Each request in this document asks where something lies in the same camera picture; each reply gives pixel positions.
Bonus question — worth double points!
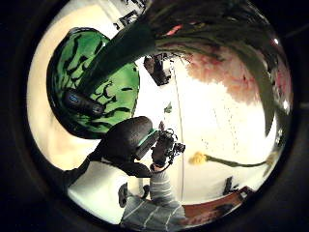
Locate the green black-striped vase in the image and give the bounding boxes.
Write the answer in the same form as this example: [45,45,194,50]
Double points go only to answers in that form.
[46,27,141,140]

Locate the marker cube on right glove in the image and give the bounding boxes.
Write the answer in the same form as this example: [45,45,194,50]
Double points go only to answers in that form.
[173,142,187,155]

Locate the small green leaf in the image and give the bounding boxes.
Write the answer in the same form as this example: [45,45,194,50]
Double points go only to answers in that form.
[163,101,174,115]

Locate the black chair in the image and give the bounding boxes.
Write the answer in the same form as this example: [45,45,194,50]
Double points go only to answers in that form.
[117,181,130,209]

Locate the black device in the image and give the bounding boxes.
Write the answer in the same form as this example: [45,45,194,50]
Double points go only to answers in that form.
[143,53,174,87]

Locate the black stand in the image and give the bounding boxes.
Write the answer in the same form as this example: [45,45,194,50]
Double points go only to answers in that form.
[222,175,239,196]

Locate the brown wooden furniture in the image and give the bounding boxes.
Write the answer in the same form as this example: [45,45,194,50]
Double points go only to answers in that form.
[183,185,256,227]

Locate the the person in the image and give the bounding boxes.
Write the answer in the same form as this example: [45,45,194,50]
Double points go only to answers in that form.
[119,192,187,226]

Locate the pink flower bouquet green stems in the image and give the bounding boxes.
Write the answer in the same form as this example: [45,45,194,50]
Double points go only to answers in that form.
[78,0,295,137]

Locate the yellow flower with green stem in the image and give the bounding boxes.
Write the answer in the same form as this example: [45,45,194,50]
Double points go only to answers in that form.
[187,150,280,169]

